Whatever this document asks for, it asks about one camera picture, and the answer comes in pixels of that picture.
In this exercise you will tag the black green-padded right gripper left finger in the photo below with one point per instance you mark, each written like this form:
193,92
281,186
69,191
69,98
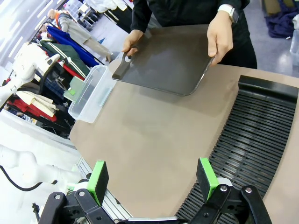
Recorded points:
98,177

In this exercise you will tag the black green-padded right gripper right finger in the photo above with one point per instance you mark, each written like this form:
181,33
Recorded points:
206,177

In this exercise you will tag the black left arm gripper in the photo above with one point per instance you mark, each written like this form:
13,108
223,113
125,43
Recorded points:
59,84

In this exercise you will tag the black plastic tray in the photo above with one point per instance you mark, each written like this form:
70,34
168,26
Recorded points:
163,65

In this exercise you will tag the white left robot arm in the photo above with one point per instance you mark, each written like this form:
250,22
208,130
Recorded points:
28,60

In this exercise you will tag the person's right forearm black sleeve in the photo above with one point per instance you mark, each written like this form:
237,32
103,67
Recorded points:
140,16

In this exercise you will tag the person's left forearm black sleeve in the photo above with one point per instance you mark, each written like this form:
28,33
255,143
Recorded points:
238,3

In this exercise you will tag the person's right hand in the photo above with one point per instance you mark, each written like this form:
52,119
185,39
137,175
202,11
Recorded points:
133,42

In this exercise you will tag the person's left hand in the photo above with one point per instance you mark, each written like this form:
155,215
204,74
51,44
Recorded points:
219,37

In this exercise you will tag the red hanging garment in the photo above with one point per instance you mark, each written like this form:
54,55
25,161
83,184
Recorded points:
73,72

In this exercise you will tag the transparent plastic storage box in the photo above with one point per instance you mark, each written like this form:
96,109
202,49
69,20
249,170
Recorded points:
88,109

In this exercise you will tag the green garment with white stripes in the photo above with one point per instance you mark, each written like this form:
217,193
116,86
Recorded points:
70,54

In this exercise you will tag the blue hanging garment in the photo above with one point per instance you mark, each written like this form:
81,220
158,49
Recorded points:
65,38

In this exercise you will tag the black slotted PCB rack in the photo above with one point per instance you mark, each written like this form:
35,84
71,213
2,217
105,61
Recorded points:
252,130

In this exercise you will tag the storage shelf with bins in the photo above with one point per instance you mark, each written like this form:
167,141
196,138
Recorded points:
81,11

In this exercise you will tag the person's black jacket torso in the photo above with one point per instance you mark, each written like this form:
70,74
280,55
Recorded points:
187,11

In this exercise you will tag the clear plastic container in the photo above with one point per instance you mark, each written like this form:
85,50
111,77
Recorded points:
294,44

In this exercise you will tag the white smartwatch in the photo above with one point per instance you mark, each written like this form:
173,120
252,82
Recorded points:
227,10

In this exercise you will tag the dark blue cloth pile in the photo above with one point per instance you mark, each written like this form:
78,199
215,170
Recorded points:
280,25

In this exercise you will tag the brown cardboard box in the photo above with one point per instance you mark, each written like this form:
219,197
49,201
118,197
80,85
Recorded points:
273,7

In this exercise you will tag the aluminium table edge rail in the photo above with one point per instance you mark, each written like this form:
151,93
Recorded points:
114,205

